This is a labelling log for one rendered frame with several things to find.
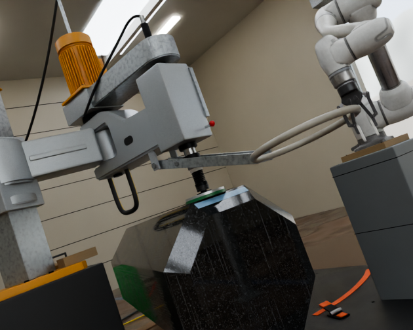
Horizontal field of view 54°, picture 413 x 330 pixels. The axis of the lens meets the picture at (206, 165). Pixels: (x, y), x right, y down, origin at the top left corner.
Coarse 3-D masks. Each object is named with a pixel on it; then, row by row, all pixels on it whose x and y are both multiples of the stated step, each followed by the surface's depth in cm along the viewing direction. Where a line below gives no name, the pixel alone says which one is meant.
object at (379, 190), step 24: (408, 144) 214; (336, 168) 231; (360, 168) 220; (384, 168) 209; (408, 168) 207; (360, 192) 223; (384, 192) 212; (408, 192) 202; (360, 216) 226; (384, 216) 215; (408, 216) 205; (360, 240) 229; (384, 240) 218; (408, 240) 208; (384, 264) 221; (408, 264) 210; (384, 288) 224; (408, 288) 213
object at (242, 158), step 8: (240, 152) 199; (248, 152) 196; (160, 160) 222; (168, 160) 217; (176, 160) 213; (184, 160) 209; (192, 160) 206; (200, 160) 202; (208, 160) 199; (216, 160) 195; (224, 160) 192; (232, 160) 189; (240, 160) 186; (248, 160) 183; (264, 160) 184; (160, 168) 223; (168, 168) 218
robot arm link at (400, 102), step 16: (336, 0) 201; (352, 0) 196; (368, 0) 194; (352, 16) 199; (368, 16) 198; (384, 48) 207; (384, 64) 210; (384, 80) 215; (400, 80) 216; (384, 96) 219; (400, 96) 214; (384, 112) 221; (400, 112) 218
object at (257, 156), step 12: (348, 108) 150; (360, 108) 158; (312, 120) 146; (324, 120) 146; (288, 132) 148; (300, 132) 147; (324, 132) 187; (264, 144) 155; (276, 144) 151; (300, 144) 191; (252, 156) 164; (264, 156) 183; (276, 156) 189
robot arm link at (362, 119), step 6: (366, 102) 227; (378, 108) 223; (360, 114) 227; (366, 114) 225; (372, 114) 224; (378, 114) 223; (360, 120) 227; (366, 120) 225; (378, 120) 223; (384, 120) 223; (360, 126) 227; (366, 126) 226; (372, 126) 225; (378, 126) 225; (384, 126) 226; (354, 132) 233; (366, 132) 226; (372, 132) 225; (360, 138) 230
